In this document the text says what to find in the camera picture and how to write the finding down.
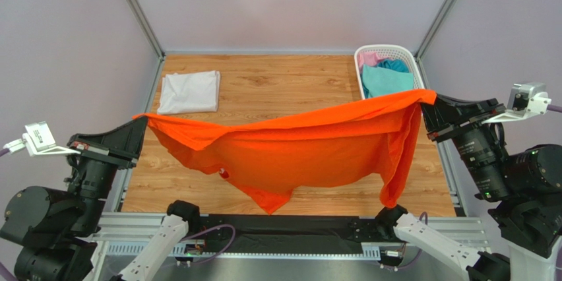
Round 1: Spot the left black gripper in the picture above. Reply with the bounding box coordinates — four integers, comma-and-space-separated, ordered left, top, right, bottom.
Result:
67, 113, 150, 230

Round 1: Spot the orange t-shirt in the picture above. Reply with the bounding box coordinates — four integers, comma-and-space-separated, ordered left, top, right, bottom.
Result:
142, 89, 437, 214

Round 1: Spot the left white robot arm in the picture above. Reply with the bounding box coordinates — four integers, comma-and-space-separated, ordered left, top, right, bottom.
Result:
1, 115, 148, 280

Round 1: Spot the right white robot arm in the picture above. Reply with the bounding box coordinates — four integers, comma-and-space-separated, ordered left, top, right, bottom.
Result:
376, 94, 561, 280

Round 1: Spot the blue t-shirt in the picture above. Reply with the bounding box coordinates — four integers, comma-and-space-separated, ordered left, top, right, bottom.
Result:
377, 59, 410, 73

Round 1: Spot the folded white t-shirt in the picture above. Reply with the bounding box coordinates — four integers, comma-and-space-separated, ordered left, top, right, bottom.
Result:
156, 71, 221, 115

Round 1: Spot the teal t-shirt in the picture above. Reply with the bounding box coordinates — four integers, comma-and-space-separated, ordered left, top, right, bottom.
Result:
361, 65, 414, 99

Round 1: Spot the white plastic laundry basket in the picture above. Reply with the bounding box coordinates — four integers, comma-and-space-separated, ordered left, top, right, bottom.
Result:
354, 44, 427, 100

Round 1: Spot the pink t-shirt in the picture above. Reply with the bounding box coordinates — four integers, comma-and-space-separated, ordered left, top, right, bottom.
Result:
356, 51, 385, 71

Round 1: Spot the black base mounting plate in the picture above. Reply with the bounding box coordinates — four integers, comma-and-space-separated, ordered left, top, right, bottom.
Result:
189, 214, 384, 255

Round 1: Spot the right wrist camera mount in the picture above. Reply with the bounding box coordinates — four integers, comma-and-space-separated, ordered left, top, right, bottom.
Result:
484, 82, 551, 123

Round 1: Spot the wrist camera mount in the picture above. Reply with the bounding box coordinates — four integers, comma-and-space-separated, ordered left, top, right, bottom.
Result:
484, 82, 551, 123
1, 121, 80, 157

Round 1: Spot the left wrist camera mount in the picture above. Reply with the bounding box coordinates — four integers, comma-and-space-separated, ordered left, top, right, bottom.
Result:
1, 121, 80, 157

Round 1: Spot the aluminium frame rail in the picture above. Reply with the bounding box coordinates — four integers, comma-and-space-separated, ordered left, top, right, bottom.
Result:
78, 211, 501, 281

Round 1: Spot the right aluminium corner post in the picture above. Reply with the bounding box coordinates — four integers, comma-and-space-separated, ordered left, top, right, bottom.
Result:
415, 0, 457, 61

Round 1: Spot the aluminium corner post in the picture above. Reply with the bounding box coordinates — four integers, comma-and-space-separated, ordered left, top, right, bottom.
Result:
415, 0, 457, 61
126, 0, 166, 60

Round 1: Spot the left aluminium corner post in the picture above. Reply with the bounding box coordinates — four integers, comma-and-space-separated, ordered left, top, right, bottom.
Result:
126, 0, 166, 60

